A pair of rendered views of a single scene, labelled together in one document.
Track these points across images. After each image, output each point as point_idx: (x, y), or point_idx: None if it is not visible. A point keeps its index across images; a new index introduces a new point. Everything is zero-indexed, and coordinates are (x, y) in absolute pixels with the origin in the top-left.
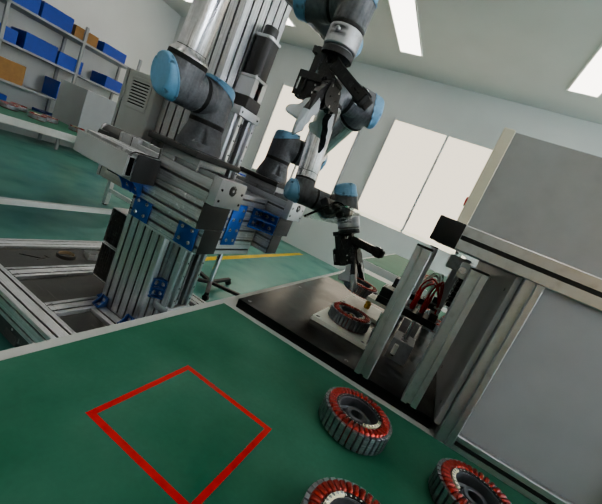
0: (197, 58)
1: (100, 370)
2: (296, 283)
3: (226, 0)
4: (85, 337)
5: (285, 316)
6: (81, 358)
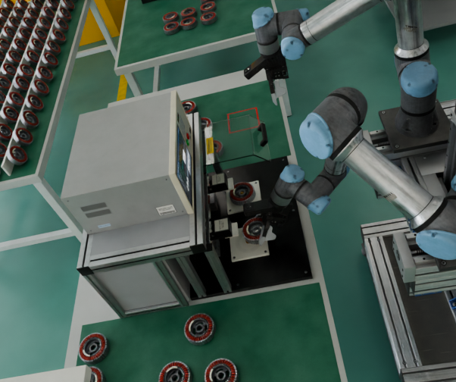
0: (395, 48)
1: (267, 111)
2: (309, 228)
3: (395, 7)
4: (282, 111)
5: (265, 168)
6: (273, 108)
